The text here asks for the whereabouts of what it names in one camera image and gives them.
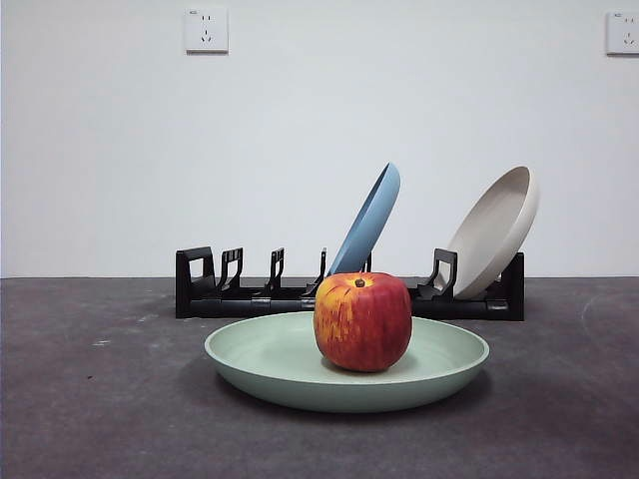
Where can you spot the black plate rack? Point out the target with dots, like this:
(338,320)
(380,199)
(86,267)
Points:
(199,304)

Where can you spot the green plate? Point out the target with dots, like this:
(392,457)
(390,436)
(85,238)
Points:
(269,359)

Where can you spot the white wall socket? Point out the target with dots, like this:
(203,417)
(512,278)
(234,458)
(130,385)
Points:
(624,32)
(207,30)

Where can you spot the cream plate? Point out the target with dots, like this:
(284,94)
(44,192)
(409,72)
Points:
(494,234)

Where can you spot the blue plate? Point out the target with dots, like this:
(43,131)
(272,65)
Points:
(372,219)

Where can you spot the red apple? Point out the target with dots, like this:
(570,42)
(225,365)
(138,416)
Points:
(364,324)

